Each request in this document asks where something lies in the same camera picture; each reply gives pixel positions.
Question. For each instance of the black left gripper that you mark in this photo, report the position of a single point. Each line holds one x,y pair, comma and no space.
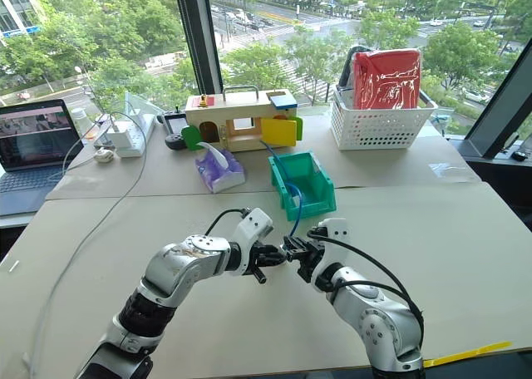
259,258

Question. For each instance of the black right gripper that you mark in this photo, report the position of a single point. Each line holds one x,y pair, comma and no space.
309,260

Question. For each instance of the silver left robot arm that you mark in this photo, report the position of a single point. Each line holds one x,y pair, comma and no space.
174,271

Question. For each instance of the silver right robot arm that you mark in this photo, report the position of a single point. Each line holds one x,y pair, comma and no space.
374,312

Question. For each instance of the green plastic storage bin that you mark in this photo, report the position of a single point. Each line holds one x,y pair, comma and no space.
316,202

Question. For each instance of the purple tissue pack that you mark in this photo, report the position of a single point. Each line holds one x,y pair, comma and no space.
220,169

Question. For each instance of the white perforated plastic basket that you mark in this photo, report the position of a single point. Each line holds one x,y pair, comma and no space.
378,127

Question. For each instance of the wooden latch box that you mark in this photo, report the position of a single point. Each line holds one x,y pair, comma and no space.
237,104

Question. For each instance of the black remote controller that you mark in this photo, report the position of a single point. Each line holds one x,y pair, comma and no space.
175,127

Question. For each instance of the clear plastic bag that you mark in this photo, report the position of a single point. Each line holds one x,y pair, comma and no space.
451,170

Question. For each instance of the white power strip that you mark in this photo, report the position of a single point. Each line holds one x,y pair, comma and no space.
139,131

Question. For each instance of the black item in basket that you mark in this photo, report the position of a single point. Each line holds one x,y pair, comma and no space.
347,69

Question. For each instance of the red item in plastic wrap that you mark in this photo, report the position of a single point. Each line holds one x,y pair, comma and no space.
386,80

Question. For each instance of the white charger adapter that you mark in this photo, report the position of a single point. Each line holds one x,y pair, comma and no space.
116,140

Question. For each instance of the yellow tape strip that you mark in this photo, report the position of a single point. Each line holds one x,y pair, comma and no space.
465,354

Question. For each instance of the small beige round object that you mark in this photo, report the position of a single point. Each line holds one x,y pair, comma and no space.
104,155

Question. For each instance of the clear plastic triangular stand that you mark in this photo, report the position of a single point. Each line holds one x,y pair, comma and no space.
137,104

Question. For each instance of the dark window pillar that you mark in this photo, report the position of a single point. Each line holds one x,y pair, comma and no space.
197,34

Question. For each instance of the small black device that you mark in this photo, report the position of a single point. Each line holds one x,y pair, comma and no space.
519,155

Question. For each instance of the small white stick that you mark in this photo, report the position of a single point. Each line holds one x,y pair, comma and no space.
13,266

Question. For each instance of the dark blue laptop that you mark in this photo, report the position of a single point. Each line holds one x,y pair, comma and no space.
29,138

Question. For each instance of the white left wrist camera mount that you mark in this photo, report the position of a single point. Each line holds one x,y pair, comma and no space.
251,227

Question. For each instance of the dark slanted window frame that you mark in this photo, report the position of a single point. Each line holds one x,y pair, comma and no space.
503,109

